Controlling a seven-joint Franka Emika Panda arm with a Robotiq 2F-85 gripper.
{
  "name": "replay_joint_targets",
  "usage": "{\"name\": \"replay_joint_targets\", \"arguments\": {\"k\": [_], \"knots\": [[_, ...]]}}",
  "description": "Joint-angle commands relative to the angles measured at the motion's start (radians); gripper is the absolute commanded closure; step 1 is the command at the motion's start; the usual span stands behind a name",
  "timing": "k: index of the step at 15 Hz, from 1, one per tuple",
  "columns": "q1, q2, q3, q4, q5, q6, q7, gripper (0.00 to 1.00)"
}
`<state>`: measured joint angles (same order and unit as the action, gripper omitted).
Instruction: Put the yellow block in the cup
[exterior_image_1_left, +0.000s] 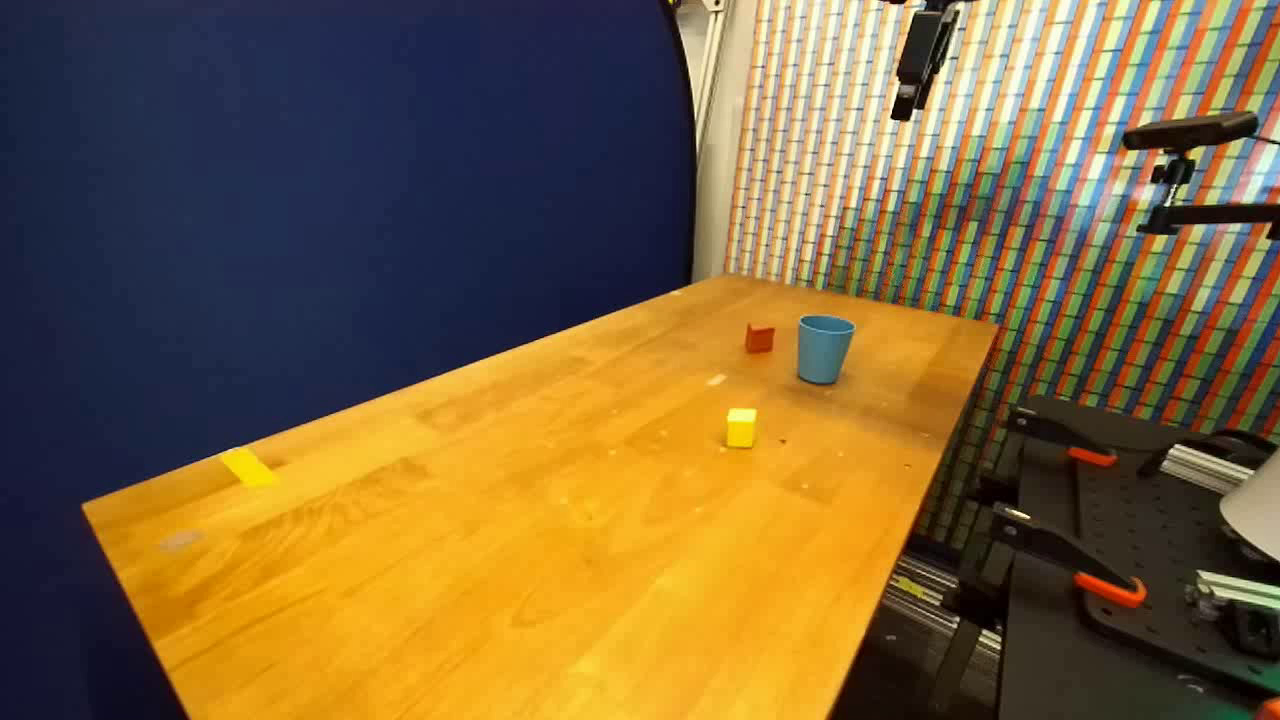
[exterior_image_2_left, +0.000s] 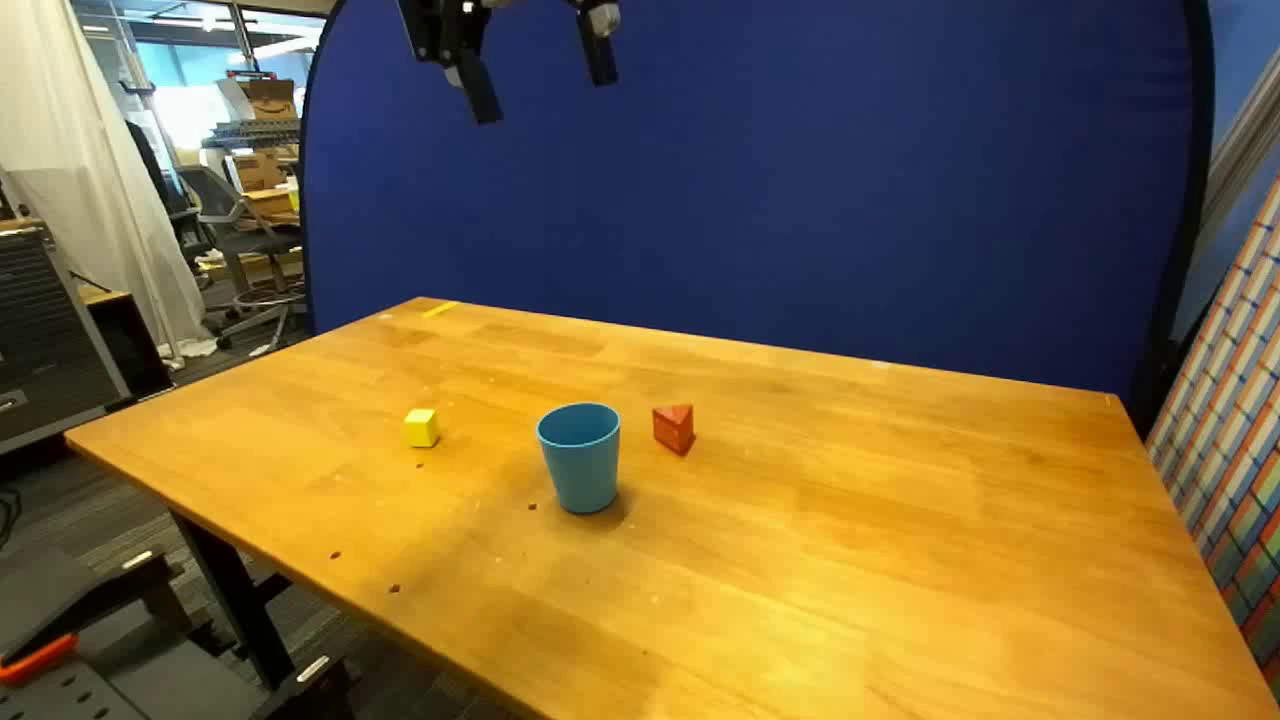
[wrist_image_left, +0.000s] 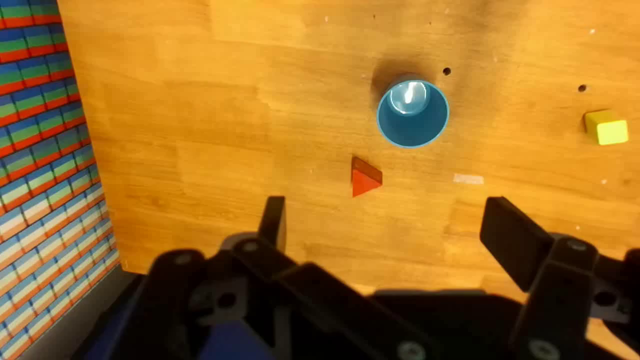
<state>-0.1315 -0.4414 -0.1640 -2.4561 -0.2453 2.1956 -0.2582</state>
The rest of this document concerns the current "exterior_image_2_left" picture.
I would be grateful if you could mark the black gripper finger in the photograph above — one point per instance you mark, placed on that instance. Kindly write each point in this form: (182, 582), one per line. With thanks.
(475, 82)
(597, 26)

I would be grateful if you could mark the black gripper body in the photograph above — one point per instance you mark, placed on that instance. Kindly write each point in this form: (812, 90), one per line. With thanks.
(442, 31)

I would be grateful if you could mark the yellow cube block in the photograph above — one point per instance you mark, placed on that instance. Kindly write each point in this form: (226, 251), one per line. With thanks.
(420, 431)

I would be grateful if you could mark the blue plastic cup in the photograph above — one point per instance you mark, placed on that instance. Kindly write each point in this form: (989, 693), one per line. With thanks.
(582, 450)

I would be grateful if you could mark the red triangular block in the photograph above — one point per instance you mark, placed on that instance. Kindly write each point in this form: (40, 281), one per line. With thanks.
(674, 427)

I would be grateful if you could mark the background shelf with boxes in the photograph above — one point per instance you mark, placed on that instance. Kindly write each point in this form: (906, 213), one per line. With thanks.
(259, 145)

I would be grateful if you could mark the white curtain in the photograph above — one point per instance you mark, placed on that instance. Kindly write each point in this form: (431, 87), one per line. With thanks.
(69, 157)

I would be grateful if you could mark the blue round backdrop screen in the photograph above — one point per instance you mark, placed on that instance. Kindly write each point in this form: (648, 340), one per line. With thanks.
(989, 186)

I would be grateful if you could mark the black equipment case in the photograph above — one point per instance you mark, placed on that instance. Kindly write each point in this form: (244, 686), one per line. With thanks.
(55, 361)

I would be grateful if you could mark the black table leg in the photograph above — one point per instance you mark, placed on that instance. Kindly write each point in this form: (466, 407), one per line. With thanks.
(240, 602)

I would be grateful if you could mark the colourful checkered panel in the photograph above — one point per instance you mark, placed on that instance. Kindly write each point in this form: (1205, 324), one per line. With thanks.
(1218, 438)

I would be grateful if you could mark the black cart with orange handle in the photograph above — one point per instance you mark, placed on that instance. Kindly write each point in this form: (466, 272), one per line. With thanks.
(123, 644)

